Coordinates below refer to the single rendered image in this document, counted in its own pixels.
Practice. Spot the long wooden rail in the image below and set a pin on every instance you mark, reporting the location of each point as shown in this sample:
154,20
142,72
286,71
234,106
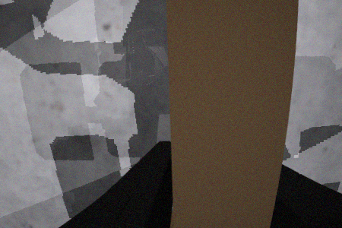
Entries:
230,70

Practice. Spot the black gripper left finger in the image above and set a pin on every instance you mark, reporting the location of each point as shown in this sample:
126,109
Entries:
140,199

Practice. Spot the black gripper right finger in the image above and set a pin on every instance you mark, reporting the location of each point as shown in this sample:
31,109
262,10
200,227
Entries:
303,203

